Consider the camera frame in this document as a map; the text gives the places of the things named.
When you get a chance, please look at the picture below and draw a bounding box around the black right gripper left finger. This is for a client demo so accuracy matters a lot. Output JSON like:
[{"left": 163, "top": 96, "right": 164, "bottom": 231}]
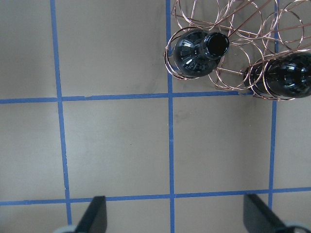
[{"left": 74, "top": 196, "right": 107, "bottom": 233}]

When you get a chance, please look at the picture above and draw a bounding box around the copper wire bottle basket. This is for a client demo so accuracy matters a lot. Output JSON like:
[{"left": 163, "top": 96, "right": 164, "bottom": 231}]
[{"left": 164, "top": 0, "right": 311, "bottom": 101}]

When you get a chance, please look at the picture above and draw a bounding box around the dark wine bottle end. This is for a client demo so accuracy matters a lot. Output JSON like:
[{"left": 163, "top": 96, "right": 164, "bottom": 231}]
[{"left": 173, "top": 29, "right": 229, "bottom": 79}]

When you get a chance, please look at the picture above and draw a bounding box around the dark wine bottle far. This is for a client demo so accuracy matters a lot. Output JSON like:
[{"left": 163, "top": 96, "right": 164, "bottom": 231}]
[{"left": 244, "top": 52, "right": 311, "bottom": 98}]

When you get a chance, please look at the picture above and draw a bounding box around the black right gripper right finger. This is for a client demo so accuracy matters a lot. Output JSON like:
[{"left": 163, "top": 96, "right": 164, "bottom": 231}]
[{"left": 243, "top": 194, "right": 288, "bottom": 233}]

